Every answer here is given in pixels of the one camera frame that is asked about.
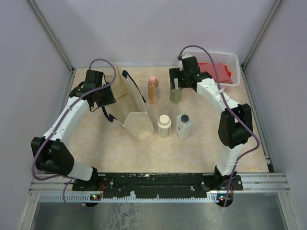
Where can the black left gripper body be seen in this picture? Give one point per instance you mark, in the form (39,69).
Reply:
(106,97)

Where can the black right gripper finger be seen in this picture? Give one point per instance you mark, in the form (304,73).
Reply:
(183,80)
(175,78)

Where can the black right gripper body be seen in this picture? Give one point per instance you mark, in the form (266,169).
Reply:
(184,73)

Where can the green bottle beige cap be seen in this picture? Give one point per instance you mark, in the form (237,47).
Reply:
(175,95)

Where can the orange lotion bottle pink cap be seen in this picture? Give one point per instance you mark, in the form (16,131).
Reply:
(153,89)

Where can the beige canvas tote bag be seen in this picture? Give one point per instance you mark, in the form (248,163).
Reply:
(129,109)

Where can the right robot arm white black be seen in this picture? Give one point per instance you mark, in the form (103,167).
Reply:
(234,117)

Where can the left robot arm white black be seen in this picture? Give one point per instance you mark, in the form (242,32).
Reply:
(50,151)

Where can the red cloth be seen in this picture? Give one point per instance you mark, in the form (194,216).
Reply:
(218,73)

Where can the white plastic basket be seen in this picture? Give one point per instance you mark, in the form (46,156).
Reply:
(227,65)

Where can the white bottle grey cap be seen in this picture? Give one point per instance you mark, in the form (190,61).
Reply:
(183,126)

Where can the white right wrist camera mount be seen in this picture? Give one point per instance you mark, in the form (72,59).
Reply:
(184,56)

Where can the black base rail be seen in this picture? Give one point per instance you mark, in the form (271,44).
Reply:
(153,185)

